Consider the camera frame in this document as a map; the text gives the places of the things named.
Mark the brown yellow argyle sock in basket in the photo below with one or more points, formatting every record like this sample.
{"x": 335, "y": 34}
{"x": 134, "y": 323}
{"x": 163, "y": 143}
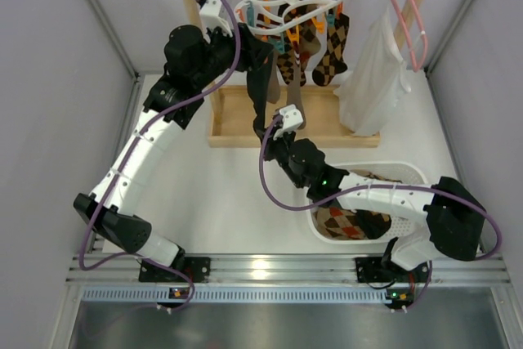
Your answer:
{"x": 374, "y": 225}

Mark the striped cuff brown sock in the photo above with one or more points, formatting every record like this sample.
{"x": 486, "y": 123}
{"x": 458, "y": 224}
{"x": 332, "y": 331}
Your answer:
{"x": 308, "y": 44}

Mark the pink plastic hanger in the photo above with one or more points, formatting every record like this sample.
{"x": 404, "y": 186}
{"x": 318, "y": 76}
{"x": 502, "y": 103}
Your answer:
{"x": 418, "y": 47}

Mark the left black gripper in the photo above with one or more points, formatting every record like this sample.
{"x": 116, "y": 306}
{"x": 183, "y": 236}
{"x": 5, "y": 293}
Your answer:
{"x": 243, "y": 49}

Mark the black sock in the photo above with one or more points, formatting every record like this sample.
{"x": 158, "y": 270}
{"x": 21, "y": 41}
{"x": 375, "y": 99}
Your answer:
{"x": 258, "y": 79}

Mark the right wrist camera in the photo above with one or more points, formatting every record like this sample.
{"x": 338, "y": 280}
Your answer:
{"x": 291, "y": 119}

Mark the brown yellow argyle sock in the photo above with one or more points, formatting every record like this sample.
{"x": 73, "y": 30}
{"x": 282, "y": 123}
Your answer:
{"x": 284, "y": 60}
{"x": 374, "y": 225}

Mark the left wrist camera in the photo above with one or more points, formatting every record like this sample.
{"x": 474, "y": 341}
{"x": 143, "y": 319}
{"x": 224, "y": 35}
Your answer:
{"x": 213, "y": 15}

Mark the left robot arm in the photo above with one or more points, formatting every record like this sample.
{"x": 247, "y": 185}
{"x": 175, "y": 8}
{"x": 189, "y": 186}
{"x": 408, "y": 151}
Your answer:
{"x": 194, "y": 59}

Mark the brown tan argyle sock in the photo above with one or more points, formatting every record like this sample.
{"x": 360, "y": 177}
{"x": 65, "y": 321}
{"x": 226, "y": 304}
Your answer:
{"x": 332, "y": 62}

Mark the white round clip hanger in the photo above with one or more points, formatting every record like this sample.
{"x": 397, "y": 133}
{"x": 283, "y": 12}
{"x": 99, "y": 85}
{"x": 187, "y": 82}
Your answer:
{"x": 279, "y": 22}

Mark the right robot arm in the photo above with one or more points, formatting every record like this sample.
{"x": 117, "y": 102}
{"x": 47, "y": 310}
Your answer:
{"x": 447, "y": 218}

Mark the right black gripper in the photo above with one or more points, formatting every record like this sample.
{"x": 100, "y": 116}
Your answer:
{"x": 269, "y": 145}

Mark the aluminium mounting rail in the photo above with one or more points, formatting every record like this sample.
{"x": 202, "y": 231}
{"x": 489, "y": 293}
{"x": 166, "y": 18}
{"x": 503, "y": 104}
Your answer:
{"x": 301, "y": 278}

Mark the beige long sock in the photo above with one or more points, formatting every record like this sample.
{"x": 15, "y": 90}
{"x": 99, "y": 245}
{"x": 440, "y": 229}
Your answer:
{"x": 294, "y": 95}

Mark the white plastic basket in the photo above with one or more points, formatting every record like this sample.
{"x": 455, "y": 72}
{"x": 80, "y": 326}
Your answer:
{"x": 395, "y": 171}

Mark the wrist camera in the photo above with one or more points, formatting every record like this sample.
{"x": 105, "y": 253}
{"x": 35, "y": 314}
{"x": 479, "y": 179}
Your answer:
{"x": 291, "y": 119}
{"x": 213, "y": 15}

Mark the wooden clothes rack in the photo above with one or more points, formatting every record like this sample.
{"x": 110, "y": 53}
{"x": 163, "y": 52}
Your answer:
{"x": 231, "y": 120}

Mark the white plastic bag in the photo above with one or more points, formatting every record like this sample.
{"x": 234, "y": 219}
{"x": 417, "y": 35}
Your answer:
{"x": 371, "y": 93}

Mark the orange beige argyle sock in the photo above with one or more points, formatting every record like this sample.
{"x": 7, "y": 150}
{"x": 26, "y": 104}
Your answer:
{"x": 338, "y": 224}

